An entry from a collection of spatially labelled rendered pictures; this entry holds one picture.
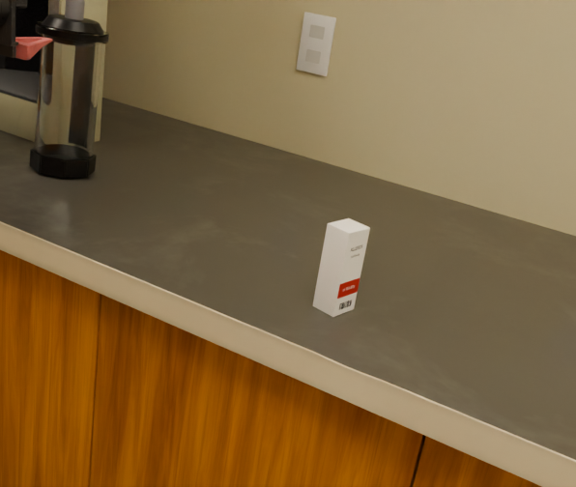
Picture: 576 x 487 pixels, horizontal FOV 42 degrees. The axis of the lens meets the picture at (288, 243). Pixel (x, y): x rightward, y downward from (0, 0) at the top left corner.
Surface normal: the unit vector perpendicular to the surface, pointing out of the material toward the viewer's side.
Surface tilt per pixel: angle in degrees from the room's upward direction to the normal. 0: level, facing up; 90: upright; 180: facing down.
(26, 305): 90
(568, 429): 0
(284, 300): 0
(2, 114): 90
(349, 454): 90
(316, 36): 90
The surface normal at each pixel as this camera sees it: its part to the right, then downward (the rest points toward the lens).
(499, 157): -0.49, 0.25
